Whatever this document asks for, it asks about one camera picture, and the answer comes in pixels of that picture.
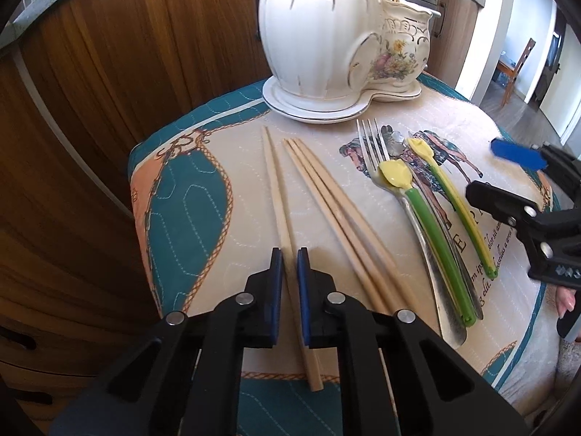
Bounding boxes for printed quilted cloth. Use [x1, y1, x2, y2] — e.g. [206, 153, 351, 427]
[127, 73, 564, 436]

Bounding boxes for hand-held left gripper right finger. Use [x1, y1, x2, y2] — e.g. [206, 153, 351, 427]
[297, 247, 532, 436]

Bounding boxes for wooden kitchen cabinet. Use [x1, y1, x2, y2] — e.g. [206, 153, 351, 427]
[0, 0, 273, 436]

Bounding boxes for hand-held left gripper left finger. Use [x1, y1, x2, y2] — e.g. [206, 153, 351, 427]
[50, 247, 285, 436]

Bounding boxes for wooden chopstick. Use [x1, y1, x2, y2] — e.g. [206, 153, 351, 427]
[283, 140, 391, 316]
[261, 127, 318, 391]
[290, 138, 407, 314]
[265, 126, 324, 391]
[297, 138, 423, 312]

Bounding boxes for wooden chair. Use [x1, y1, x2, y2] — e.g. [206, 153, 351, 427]
[496, 39, 537, 107]

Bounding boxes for narrow wooden cabinet door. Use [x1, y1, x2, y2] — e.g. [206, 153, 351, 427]
[424, 0, 482, 89]

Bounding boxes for green-handled yellow tulip spoon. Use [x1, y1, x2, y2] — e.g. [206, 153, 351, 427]
[379, 160, 479, 325]

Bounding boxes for white ceramic drip tray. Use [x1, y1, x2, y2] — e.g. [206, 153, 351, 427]
[262, 75, 423, 124]

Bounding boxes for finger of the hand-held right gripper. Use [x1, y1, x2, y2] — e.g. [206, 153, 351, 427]
[466, 181, 544, 233]
[491, 138, 581, 178]

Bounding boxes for black drawer handle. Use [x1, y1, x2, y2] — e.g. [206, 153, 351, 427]
[0, 326, 38, 351]

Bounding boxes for silver flower-ended utensil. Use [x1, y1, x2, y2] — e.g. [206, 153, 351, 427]
[380, 125, 483, 321]

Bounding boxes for person's right hand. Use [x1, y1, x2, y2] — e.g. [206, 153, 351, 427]
[558, 290, 578, 319]

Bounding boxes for yellow-handled small spoon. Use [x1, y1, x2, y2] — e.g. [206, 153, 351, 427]
[407, 137, 499, 280]

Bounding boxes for white ceramic utensil holder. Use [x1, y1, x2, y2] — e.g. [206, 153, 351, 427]
[256, 0, 433, 101]

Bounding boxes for silver fork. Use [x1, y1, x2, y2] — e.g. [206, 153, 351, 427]
[356, 118, 468, 348]

